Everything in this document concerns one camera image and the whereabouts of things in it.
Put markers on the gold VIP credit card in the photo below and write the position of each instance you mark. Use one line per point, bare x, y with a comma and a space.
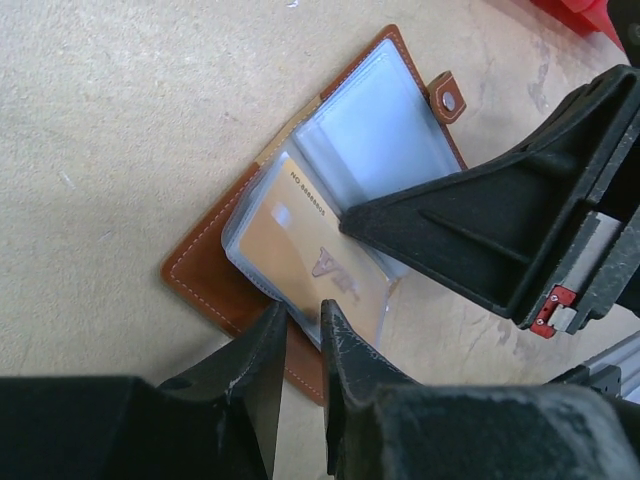
290, 237

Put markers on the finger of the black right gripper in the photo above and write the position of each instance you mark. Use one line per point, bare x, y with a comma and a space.
559, 211

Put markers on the brown leather card holder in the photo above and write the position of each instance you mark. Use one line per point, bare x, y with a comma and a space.
376, 129

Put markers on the red bin right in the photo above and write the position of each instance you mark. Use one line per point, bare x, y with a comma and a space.
583, 17

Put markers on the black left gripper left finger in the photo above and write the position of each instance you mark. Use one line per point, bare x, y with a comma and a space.
215, 420

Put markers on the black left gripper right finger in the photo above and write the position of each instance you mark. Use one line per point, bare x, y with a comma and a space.
382, 424

